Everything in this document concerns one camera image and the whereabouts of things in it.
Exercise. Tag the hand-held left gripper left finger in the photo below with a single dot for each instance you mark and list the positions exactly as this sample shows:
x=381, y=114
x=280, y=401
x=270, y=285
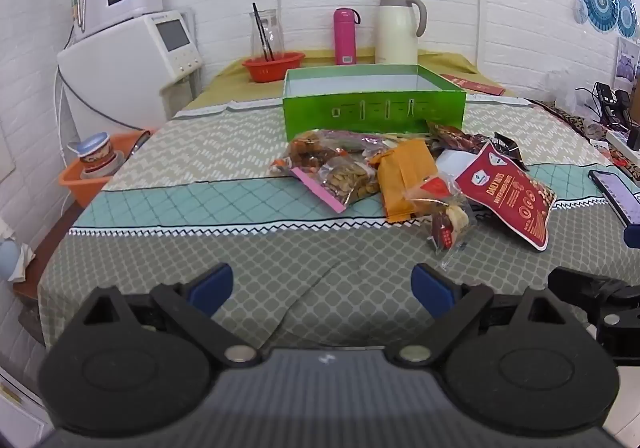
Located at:
x=212, y=285

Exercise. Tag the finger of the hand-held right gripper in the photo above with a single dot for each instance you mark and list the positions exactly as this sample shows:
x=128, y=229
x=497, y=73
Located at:
x=595, y=290
x=633, y=236

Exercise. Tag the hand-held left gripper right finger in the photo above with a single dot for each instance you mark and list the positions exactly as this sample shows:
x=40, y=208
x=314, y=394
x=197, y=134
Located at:
x=432, y=290

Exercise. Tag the small clear red-label packet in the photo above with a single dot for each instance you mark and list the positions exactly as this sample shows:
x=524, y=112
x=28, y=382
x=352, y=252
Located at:
x=445, y=218

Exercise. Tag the orange snack packet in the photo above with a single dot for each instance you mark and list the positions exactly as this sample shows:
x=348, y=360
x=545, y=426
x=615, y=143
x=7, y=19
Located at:
x=400, y=178

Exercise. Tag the red nut pouch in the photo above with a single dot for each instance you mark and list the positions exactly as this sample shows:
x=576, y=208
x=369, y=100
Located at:
x=510, y=198

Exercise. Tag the white snack packet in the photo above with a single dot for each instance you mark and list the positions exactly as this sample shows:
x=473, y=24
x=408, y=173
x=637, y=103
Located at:
x=452, y=160

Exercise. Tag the clear nut bag pink strip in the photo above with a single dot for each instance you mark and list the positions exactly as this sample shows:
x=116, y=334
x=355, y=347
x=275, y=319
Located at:
x=345, y=180

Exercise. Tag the dark red date packet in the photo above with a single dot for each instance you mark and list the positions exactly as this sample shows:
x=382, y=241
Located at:
x=457, y=138

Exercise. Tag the black snack packet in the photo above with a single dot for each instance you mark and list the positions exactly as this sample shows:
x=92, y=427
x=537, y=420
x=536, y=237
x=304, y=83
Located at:
x=507, y=145

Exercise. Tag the clear dried fruit bag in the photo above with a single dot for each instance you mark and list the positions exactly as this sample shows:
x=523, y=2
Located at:
x=310, y=150

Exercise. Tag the green cardboard box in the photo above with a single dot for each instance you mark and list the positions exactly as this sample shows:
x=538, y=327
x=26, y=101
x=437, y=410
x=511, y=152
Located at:
x=375, y=113

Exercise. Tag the black smartphone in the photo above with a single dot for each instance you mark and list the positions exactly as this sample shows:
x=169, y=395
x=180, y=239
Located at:
x=617, y=193

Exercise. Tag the patterned tablecloth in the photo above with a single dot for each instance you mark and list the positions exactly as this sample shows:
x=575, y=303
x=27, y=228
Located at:
x=200, y=208

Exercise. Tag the white power strip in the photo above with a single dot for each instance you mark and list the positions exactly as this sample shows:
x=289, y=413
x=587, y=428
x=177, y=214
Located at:
x=620, y=143

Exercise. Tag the leopard print cloth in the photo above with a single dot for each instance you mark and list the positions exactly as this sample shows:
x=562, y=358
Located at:
x=565, y=115

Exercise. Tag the clear plastic bag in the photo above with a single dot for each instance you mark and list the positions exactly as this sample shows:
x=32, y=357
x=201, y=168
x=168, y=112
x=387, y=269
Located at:
x=567, y=93

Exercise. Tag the orange plastic basin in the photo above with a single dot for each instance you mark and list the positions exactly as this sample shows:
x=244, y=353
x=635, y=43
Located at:
x=82, y=188

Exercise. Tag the instant noodle cup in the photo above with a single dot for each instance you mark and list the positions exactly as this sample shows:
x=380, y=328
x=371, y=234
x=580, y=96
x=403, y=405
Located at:
x=95, y=155

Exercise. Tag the yellow cloth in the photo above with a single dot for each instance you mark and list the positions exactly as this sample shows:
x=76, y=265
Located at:
x=225, y=83

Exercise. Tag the red envelope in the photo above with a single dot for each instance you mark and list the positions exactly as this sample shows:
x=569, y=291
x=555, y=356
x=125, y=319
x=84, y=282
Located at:
x=475, y=84

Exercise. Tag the medium blue paper fan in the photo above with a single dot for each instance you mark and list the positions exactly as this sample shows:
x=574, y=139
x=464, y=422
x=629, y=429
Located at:
x=626, y=18

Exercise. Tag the red plastic basket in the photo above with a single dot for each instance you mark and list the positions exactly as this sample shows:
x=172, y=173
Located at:
x=272, y=70

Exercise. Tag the white appliance with screen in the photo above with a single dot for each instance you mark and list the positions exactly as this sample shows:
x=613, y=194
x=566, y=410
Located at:
x=115, y=73

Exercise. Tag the cream thermos jug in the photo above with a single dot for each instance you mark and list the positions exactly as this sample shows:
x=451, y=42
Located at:
x=395, y=35

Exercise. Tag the black chopsticks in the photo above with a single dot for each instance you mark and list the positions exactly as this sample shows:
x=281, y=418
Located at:
x=262, y=30

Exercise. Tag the glass pitcher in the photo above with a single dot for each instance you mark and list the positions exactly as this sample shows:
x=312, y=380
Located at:
x=272, y=30

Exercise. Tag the pink water bottle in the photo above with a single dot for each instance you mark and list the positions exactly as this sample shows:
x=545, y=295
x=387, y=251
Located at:
x=345, y=35

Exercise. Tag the wall photo print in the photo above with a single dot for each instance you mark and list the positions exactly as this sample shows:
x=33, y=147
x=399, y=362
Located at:
x=627, y=63

